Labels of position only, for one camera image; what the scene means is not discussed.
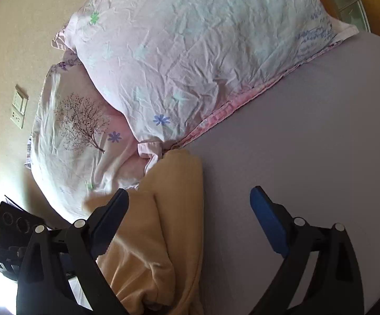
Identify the tan long-sleeve shirt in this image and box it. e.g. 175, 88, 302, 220
97, 149, 204, 314

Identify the left floral pink pillow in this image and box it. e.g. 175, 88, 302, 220
28, 50, 148, 223

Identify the floral pink pillow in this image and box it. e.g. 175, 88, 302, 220
52, 0, 358, 148
28, 50, 148, 223

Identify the lavender bed sheet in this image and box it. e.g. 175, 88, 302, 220
66, 30, 380, 315

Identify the right floral pink pillow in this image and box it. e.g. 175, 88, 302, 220
52, 0, 358, 148

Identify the white wall switch socket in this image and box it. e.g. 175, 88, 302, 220
10, 85, 28, 129

